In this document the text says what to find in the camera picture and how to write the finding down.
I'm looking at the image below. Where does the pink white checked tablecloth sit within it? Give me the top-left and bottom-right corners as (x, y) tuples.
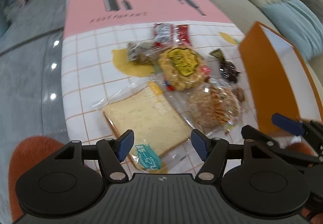
(61, 0), (295, 174)

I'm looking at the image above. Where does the round brown cracker pack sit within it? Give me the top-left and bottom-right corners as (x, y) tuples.
(185, 83), (247, 136)

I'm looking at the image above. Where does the orange round stool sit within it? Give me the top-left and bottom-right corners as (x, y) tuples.
(8, 136), (64, 222)

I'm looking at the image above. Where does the orange paper box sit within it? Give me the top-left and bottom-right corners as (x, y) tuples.
(239, 21), (322, 137)

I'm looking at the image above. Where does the large red snack bag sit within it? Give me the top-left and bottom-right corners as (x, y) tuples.
(153, 23), (174, 47)

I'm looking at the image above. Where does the dark candy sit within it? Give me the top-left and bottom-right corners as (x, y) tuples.
(209, 49), (240, 84)

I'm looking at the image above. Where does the small red snack packet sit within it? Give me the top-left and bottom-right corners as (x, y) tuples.
(174, 25), (192, 45)

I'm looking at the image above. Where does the sliced toast bread pack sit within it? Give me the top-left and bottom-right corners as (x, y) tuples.
(93, 79), (193, 174)

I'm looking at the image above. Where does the yellow waffle cookie pack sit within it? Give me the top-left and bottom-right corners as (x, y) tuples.
(158, 45), (211, 91)

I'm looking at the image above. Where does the brown nut bar pack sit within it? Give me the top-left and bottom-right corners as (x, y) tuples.
(127, 41), (162, 65)

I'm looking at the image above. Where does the light blue cushion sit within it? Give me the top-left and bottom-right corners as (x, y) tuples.
(262, 0), (322, 61)

